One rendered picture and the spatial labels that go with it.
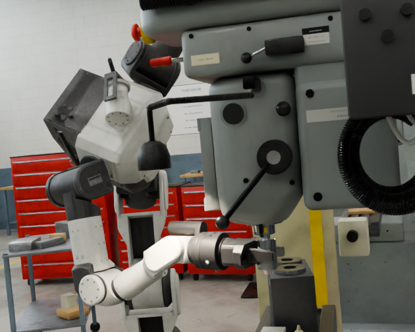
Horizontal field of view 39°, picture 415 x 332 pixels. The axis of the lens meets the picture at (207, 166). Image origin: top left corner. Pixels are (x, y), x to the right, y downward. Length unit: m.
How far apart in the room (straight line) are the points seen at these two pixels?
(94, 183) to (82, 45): 9.95
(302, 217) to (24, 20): 9.65
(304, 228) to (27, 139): 9.34
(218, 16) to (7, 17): 11.16
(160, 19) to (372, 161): 0.51
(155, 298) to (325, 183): 0.96
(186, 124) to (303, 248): 7.77
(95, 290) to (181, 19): 0.72
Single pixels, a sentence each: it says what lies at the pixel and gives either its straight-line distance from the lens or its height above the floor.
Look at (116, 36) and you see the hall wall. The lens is 11.23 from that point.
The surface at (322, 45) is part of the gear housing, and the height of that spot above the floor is 1.66.
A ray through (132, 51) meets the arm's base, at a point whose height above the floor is 1.77.
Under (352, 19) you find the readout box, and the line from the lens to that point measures 0.95.
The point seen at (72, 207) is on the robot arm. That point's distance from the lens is 1.59.
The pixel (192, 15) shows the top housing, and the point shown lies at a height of 1.75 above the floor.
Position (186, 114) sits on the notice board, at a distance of 10.69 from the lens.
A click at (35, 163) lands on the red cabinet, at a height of 1.37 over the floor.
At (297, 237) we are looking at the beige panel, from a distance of 3.09.
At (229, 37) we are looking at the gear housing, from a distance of 1.22.
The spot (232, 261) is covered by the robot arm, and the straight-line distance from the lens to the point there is 1.34.
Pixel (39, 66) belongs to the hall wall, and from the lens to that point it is 11.85.
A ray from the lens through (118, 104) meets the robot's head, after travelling 1.55.
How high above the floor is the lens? 1.51
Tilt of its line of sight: 3 degrees down
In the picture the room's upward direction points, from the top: 5 degrees counter-clockwise
